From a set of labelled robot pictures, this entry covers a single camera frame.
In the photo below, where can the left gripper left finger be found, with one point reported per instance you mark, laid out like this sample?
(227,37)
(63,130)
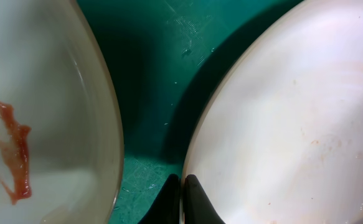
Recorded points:
(166,207)

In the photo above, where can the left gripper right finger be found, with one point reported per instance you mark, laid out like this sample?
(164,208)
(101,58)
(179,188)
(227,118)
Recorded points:
(196,204)

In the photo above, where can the teal plastic tray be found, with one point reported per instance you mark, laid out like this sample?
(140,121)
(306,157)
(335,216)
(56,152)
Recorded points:
(165,59)

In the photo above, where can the white plate with stain left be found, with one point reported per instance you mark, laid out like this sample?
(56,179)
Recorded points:
(61,141)

